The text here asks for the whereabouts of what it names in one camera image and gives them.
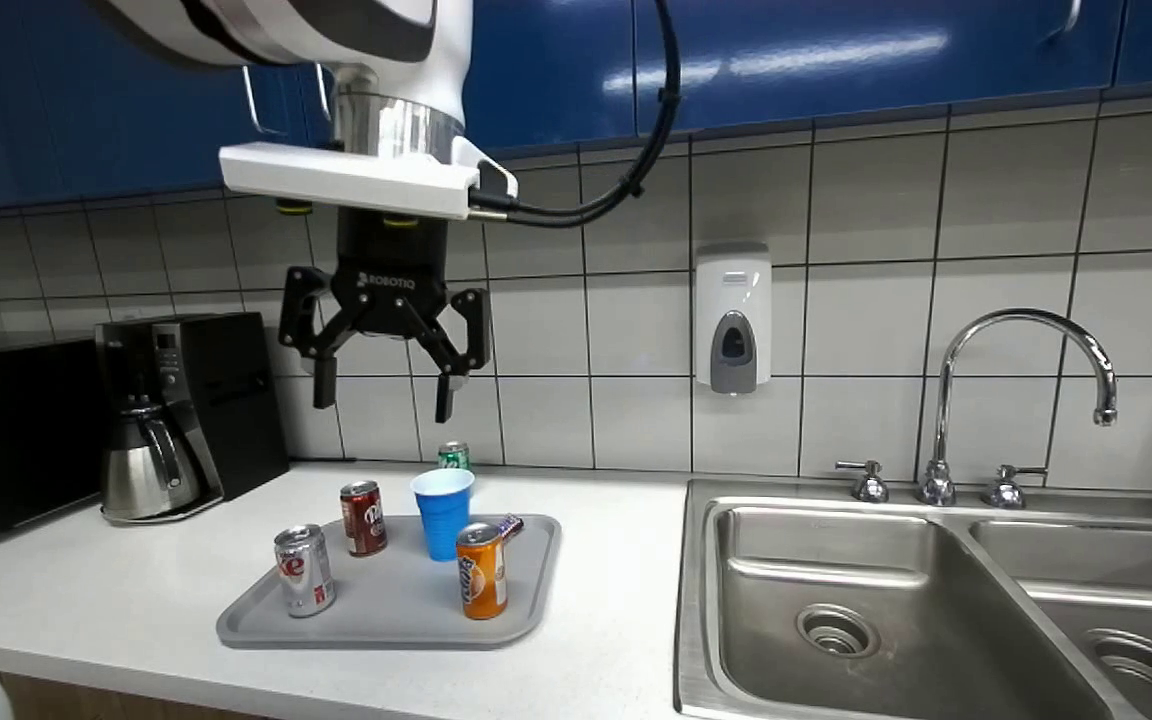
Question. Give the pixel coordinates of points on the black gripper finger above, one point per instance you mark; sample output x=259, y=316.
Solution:
x=298, y=305
x=470, y=333

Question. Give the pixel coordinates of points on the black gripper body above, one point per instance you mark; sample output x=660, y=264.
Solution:
x=394, y=263

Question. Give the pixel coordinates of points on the dark red soda can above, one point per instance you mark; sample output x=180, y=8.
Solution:
x=367, y=520

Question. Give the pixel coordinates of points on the orange soda can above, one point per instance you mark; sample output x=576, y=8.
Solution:
x=480, y=583

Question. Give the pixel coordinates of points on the silver soda can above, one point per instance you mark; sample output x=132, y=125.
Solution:
x=304, y=575

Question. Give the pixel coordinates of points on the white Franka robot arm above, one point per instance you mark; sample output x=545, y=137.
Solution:
x=338, y=26

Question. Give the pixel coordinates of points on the grey plastic tray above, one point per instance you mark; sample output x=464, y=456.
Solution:
x=388, y=601

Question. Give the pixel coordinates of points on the black coffee maker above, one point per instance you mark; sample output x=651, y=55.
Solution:
x=222, y=385

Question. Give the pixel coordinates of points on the green can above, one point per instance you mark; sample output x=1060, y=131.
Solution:
x=454, y=456

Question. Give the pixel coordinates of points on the blue plastic cup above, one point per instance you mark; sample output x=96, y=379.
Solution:
x=445, y=514

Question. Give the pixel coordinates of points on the brown candy bar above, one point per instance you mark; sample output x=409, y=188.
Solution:
x=514, y=530

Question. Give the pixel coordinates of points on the steel coffee carafe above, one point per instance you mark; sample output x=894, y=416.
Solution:
x=140, y=472

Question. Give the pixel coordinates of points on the stainless steel double sink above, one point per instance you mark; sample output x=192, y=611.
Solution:
x=840, y=587

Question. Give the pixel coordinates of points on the chrome gooseneck faucet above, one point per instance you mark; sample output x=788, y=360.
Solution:
x=939, y=441

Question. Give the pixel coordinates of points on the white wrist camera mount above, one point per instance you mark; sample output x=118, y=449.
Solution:
x=338, y=176

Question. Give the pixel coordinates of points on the white wall soap dispenser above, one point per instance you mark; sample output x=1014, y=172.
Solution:
x=735, y=320

